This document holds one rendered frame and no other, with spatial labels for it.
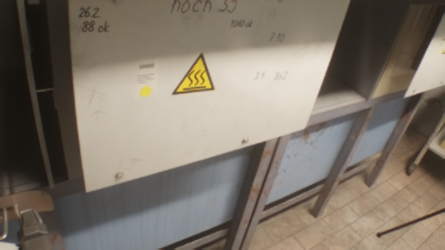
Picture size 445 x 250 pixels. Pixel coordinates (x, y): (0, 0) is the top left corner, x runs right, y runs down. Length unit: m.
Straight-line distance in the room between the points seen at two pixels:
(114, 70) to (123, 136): 0.14
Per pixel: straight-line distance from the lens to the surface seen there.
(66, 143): 0.75
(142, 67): 0.56
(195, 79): 0.62
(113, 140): 0.62
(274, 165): 1.26
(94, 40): 0.51
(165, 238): 1.31
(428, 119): 3.49
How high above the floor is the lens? 1.44
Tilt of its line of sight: 35 degrees down
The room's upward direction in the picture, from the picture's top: 12 degrees clockwise
